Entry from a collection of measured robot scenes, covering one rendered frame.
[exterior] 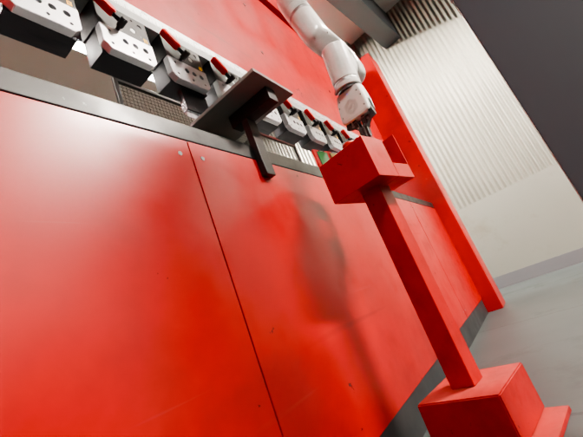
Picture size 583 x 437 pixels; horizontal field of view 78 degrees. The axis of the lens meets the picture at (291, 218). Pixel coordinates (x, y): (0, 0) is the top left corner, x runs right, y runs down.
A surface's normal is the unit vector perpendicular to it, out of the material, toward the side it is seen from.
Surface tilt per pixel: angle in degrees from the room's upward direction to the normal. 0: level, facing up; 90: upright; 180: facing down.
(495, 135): 90
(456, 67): 90
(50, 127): 90
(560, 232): 90
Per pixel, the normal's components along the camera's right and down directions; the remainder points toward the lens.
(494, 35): -0.63, 0.01
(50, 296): 0.76, -0.44
